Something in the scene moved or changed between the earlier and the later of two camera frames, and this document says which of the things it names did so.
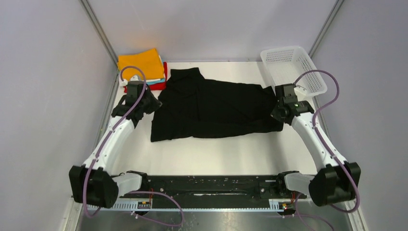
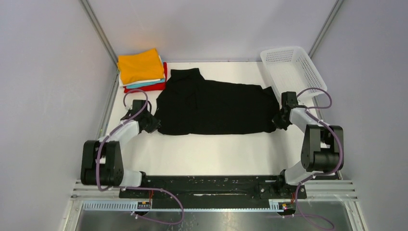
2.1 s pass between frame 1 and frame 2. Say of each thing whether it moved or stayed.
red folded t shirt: stayed
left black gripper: moved
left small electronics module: stayed
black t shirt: stayed
